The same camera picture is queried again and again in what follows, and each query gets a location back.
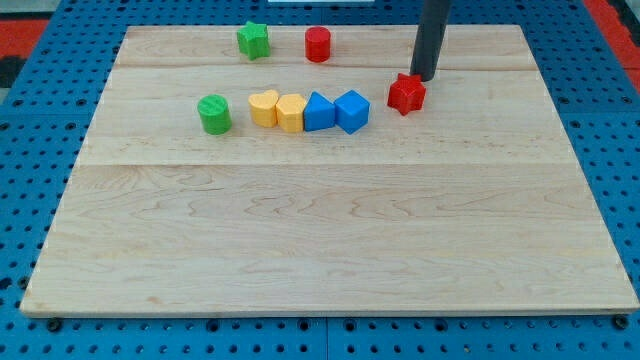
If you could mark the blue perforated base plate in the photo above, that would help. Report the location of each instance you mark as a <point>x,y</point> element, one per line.
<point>48,109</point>

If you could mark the yellow hexagon block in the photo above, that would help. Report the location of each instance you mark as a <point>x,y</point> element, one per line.
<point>290,112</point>

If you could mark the blue triangle block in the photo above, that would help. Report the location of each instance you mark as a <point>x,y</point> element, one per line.
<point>319,113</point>

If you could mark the light wooden board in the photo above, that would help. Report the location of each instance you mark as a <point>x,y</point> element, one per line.
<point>474,205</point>

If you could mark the yellow heart block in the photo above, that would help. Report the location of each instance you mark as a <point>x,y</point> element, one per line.
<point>262,108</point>

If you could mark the green cylinder block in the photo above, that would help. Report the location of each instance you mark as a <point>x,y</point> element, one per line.
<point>214,114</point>

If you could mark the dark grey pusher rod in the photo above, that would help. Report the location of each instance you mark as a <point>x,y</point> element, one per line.
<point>429,38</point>

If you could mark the blue cube block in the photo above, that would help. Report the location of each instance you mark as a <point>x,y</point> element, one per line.
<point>351,111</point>

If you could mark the green star block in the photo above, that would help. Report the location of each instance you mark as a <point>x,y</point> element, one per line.
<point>253,40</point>

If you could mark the red cylinder block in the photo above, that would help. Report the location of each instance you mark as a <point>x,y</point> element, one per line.
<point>317,44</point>

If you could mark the red star block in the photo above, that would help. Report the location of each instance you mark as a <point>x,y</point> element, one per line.
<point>406,94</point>

